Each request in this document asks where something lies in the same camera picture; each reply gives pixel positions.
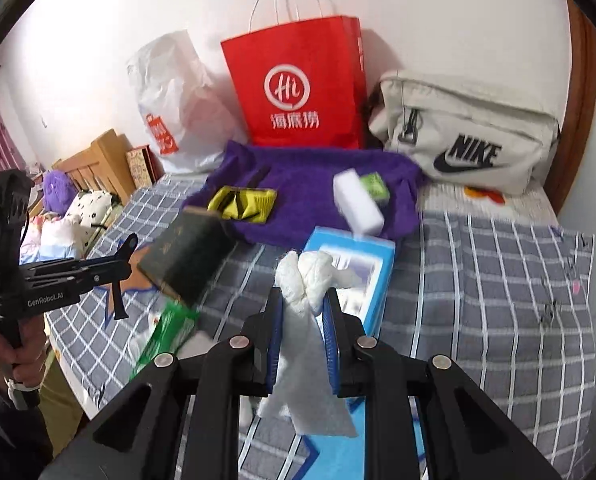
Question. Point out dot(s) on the brown wooden door frame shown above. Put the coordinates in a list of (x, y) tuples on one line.
[(578, 110)]

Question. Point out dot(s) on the flat white tissue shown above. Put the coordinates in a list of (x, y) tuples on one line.
[(197, 347)]

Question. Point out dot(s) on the red paper shopping bag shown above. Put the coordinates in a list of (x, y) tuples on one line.
[(298, 60)]

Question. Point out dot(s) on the purple plush toy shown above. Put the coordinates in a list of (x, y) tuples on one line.
[(57, 190)]

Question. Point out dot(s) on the yellow and black packet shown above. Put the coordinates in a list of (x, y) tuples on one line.
[(250, 205)]

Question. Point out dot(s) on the dark green tin box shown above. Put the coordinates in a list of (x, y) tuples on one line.
[(187, 260)]

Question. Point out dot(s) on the grey checked blanket with stars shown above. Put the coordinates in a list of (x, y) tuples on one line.
[(478, 285)]

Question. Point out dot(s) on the green pocket tissue pack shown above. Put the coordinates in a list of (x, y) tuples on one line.
[(170, 330)]

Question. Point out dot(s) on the white plastic shopping bag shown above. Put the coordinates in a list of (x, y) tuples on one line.
[(177, 85)]

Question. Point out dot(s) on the white polka dot pillow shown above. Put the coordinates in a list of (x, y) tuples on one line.
[(87, 210)]

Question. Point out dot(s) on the white tissue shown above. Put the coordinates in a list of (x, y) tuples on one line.
[(197, 347), (298, 320)]

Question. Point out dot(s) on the grey waist bag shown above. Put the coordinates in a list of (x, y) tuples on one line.
[(478, 120)]

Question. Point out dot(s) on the patterned box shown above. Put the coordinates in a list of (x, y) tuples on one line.
[(140, 167)]

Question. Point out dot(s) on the purple towel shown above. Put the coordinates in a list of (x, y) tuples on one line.
[(303, 200)]

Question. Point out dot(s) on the pile of pastel clothes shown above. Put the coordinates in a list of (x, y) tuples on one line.
[(52, 240)]

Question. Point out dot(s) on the person's left forearm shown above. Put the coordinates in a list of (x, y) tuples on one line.
[(2, 435)]

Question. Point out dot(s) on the wooden headboard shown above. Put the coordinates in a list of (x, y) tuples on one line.
[(102, 160)]

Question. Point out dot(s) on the blue tissue pack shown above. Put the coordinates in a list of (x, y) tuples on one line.
[(373, 270)]

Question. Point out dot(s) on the person's left hand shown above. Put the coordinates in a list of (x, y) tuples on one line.
[(35, 350)]

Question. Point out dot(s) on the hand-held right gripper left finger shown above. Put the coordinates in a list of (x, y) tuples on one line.
[(275, 340)]

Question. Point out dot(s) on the khaki cloth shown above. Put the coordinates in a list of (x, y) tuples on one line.
[(62, 390)]

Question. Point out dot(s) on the grey wrist watch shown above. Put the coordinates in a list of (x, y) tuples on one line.
[(25, 394)]

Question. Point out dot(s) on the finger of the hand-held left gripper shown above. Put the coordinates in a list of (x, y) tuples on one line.
[(119, 302), (107, 265)]

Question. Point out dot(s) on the white sponge block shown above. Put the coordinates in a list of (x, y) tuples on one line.
[(353, 200)]

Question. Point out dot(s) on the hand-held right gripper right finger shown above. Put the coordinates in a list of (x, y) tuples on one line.
[(332, 345)]

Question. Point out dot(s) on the green cassette-print packet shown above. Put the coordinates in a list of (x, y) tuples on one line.
[(375, 187)]

